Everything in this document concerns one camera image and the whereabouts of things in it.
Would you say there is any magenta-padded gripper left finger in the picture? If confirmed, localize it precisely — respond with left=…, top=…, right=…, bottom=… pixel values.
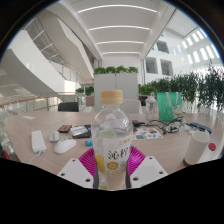
left=57, top=147, right=100, bottom=190

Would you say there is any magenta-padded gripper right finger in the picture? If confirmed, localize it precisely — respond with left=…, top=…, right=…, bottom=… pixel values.
left=125, top=145, right=169, bottom=190

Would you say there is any clear drink bottle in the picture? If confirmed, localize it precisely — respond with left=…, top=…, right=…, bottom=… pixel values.
left=90, top=89, right=134, bottom=191

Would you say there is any clear plastic water bottle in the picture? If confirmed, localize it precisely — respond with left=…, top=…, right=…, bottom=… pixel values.
left=144, top=93, right=158, bottom=124

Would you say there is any white computer mouse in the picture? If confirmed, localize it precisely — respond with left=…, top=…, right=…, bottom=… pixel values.
left=53, top=137, right=78, bottom=155

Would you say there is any colourful sticker sheet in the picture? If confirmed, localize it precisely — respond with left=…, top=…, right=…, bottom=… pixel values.
left=131, top=127, right=164, bottom=141

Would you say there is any small grey computer mouse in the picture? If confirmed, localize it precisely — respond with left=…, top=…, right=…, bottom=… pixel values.
left=48, top=130, right=61, bottom=143

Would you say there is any small black and red case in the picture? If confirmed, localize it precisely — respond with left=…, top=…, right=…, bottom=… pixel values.
left=57, top=124, right=73, bottom=133

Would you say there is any white power strip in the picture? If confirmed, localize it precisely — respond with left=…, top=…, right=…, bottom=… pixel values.
left=30, top=129, right=47, bottom=154

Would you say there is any white mug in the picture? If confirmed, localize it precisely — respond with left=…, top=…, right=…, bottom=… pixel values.
left=183, top=130, right=210, bottom=166

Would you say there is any black office chair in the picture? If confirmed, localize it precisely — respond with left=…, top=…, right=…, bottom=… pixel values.
left=57, top=101, right=80, bottom=113

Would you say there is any white chair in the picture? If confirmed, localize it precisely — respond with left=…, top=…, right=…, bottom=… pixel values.
left=121, top=98, right=142, bottom=114

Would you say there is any green tote bag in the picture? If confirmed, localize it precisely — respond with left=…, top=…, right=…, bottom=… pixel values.
left=156, top=91, right=184, bottom=123

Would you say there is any dark blue keyboard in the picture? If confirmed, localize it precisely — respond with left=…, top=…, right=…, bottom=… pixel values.
left=189, top=121, right=213, bottom=134

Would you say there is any brown planter with green plants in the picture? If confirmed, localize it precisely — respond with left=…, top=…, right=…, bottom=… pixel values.
left=75, top=85, right=96, bottom=107

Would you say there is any row of tall green plants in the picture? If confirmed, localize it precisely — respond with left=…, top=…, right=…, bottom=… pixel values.
left=138, top=64, right=224, bottom=113

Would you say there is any white cabinet topped with plants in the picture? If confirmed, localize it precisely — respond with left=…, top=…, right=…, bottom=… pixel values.
left=93, top=65, right=140, bottom=113

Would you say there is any group of ceiling light strips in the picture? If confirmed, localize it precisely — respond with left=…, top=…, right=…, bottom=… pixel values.
left=77, top=4, right=158, bottom=56

